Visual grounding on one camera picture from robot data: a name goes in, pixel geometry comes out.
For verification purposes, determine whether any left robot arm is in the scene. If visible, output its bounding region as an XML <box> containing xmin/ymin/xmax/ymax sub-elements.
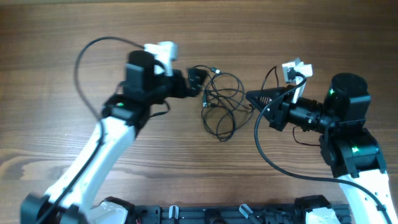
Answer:
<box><xmin>20</xmin><ymin>50</ymin><xmax>208</xmax><ymax>223</ymax></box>

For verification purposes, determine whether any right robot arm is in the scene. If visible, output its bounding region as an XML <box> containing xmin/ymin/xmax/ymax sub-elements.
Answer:
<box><xmin>246</xmin><ymin>72</ymin><xmax>397</xmax><ymax>223</ymax></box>

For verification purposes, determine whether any right camera cable black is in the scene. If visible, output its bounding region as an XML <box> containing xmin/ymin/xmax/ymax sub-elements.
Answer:
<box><xmin>254</xmin><ymin>73</ymin><xmax>394</xmax><ymax>224</ymax></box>

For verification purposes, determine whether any camera cable black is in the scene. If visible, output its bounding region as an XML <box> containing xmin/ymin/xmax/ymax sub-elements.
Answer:
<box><xmin>254</xmin><ymin>73</ymin><xmax>394</xmax><ymax>224</ymax></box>
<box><xmin>35</xmin><ymin>36</ymin><xmax>144</xmax><ymax>224</ymax></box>

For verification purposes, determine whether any left camera cable black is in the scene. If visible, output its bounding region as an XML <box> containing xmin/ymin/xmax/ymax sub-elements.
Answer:
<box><xmin>35</xmin><ymin>36</ymin><xmax>144</xmax><ymax>224</ymax></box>

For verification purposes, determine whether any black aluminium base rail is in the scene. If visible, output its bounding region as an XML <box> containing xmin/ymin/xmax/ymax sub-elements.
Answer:
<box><xmin>93</xmin><ymin>203</ymin><xmax>352</xmax><ymax>224</ymax></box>

